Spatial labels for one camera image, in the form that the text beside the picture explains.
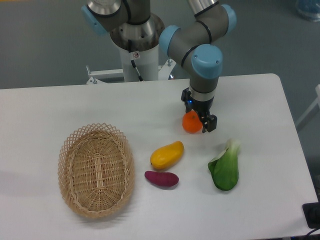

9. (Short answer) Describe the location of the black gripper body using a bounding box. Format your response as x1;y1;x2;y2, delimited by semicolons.
190;98;214;120

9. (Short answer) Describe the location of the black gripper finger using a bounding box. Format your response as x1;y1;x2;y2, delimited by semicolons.
200;113;218;133
181;88;193;113

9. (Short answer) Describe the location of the orange fruit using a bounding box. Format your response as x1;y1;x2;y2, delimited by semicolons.
182;110;203;134

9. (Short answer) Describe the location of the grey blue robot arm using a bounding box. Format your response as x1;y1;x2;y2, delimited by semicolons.
81;0;237;132

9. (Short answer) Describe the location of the green bok choy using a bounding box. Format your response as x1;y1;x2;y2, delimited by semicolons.
207;138;241;191

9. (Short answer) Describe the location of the yellow mango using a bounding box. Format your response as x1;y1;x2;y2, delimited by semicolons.
150;141;185;170

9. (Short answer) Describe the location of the purple sweet potato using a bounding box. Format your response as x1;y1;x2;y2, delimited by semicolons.
144;171;179;188

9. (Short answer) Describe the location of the woven wicker basket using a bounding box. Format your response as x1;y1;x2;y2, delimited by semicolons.
57;123;135;219

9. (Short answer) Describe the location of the black device at table edge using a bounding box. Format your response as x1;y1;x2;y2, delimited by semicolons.
302;202;320;229

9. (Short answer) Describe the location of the blue bag in background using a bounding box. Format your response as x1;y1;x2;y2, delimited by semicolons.
295;0;320;22

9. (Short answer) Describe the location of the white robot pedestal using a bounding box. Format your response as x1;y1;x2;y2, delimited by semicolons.
85;13;191;85

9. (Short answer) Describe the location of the black cable on pedestal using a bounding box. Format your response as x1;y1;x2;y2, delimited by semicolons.
127;39;145;82

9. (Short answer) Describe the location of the white frame at right edge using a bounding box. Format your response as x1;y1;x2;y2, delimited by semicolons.
295;84;320;132

